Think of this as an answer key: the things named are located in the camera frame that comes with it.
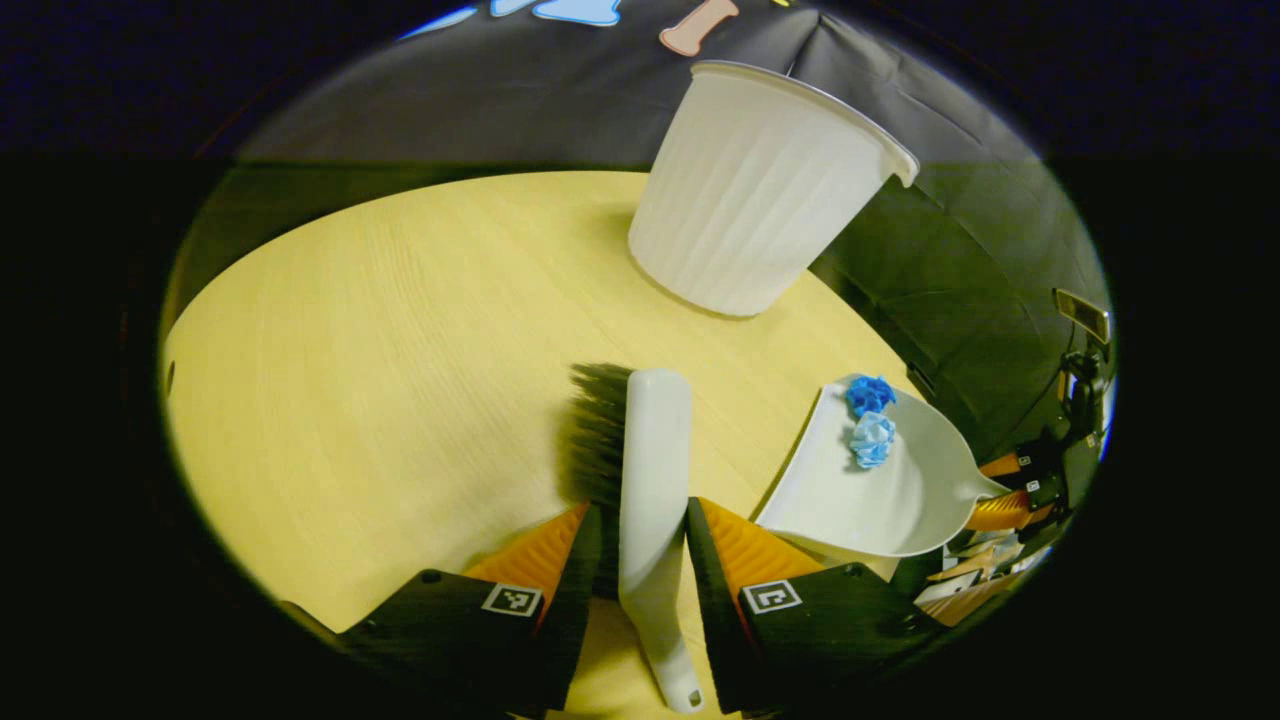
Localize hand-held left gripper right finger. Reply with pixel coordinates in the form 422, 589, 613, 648
685, 495, 946, 716

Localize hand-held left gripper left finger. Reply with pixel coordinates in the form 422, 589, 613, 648
338, 500, 604, 719

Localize light blue paper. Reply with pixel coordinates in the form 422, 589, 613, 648
849, 411, 897, 470

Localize white dustpan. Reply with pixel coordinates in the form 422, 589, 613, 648
752, 375, 1011, 583

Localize dark blue paper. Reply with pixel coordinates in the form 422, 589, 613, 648
845, 374, 898, 418

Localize small white broom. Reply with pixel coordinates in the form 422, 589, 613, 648
560, 362, 706, 715

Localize white garbage bin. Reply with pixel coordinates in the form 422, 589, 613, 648
628, 60, 921, 318

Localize light wooden desktop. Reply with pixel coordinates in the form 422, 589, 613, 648
160, 170, 926, 720

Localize brown cardboard pieces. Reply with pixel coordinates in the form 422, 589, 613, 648
915, 535, 1053, 629

